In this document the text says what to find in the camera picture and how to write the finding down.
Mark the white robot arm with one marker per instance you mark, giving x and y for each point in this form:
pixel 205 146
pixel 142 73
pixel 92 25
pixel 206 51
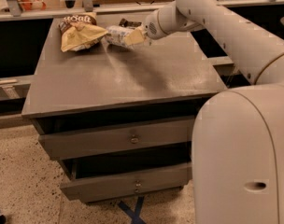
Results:
pixel 238 134

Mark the grey drawer cabinet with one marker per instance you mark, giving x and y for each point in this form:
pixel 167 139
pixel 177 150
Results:
pixel 109 85

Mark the brown chip bag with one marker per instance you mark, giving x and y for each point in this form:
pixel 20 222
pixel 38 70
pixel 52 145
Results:
pixel 80 31

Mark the grey metal railing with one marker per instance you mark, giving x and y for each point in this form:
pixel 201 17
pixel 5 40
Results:
pixel 86 3

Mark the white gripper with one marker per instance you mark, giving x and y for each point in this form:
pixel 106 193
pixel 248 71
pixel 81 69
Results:
pixel 151 24

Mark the grey drawer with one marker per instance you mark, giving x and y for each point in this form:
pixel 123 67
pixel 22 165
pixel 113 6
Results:
pixel 108 187
pixel 96 141

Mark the upper grey drawer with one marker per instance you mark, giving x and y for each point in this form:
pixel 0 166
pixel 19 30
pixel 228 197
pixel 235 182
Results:
pixel 96 141

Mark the black snack bar wrapper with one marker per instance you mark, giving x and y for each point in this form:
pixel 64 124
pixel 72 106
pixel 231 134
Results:
pixel 129 24

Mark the clear plastic water bottle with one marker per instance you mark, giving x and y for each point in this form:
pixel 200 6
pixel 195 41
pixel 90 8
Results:
pixel 115 35

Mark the lower grey drawer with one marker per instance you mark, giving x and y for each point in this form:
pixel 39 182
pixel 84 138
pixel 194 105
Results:
pixel 108 187

